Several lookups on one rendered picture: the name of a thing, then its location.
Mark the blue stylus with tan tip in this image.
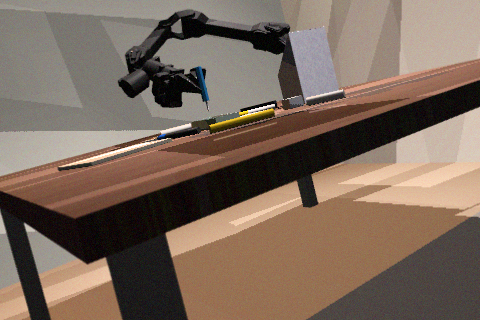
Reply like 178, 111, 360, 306
194, 66, 209, 111

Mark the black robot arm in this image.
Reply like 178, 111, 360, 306
118, 9, 290, 108

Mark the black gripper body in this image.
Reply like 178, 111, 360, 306
152, 64, 206, 98

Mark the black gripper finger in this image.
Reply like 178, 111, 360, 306
172, 73, 202, 96
189, 71, 199, 87

